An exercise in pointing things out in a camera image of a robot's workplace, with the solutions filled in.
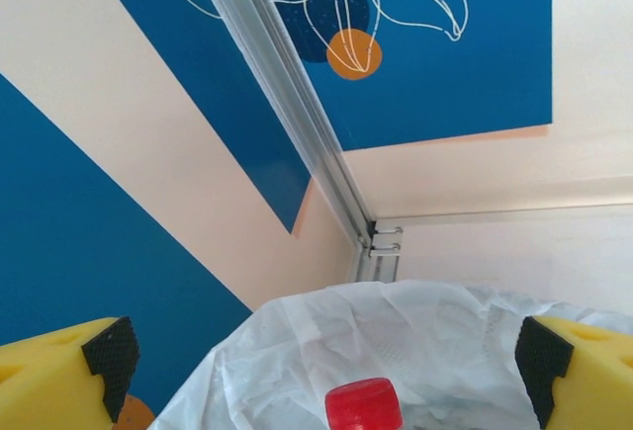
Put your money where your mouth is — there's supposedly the trash bin with white liner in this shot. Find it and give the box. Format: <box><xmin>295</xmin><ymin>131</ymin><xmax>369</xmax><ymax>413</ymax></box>
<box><xmin>147</xmin><ymin>279</ymin><xmax>633</xmax><ymax>430</ymax></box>

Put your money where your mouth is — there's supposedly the red cap plastic bottle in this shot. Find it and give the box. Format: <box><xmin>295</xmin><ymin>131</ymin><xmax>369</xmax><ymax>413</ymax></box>
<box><xmin>323</xmin><ymin>377</ymin><xmax>405</xmax><ymax>430</ymax></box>

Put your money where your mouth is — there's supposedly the aluminium frame post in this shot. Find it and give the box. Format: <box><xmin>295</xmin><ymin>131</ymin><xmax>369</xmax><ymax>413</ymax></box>
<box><xmin>185</xmin><ymin>0</ymin><xmax>405</xmax><ymax>284</ymax></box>

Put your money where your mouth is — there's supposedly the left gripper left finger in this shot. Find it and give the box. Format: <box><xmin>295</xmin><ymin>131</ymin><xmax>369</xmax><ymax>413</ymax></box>
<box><xmin>0</xmin><ymin>315</ymin><xmax>142</xmax><ymax>430</ymax></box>

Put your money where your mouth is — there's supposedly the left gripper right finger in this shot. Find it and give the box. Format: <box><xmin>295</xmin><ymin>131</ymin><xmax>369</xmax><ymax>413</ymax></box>
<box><xmin>514</xmin><ymin>314</ymin><xmax>633</xmax><ymax>430</ymax></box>

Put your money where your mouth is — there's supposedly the small metal corner bracket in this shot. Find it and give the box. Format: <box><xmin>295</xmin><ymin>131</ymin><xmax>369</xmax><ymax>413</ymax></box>
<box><xmin>363</xmin><ymin>218</ymin><xmax>405</xmax><ymax>259</ymax></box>

